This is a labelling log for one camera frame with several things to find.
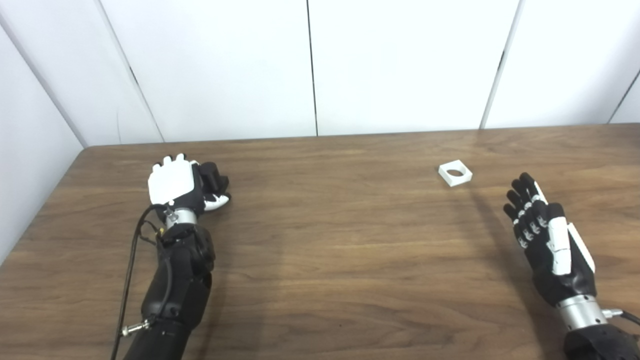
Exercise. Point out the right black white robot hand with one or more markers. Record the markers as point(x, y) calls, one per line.
point(565, 275)

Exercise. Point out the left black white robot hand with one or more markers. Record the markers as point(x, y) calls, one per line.
point(172, 185)

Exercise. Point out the black peg with base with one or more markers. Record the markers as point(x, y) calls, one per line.
point(212, 176)

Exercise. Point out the white square piece with hole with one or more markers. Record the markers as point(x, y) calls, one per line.
point(448, 179)

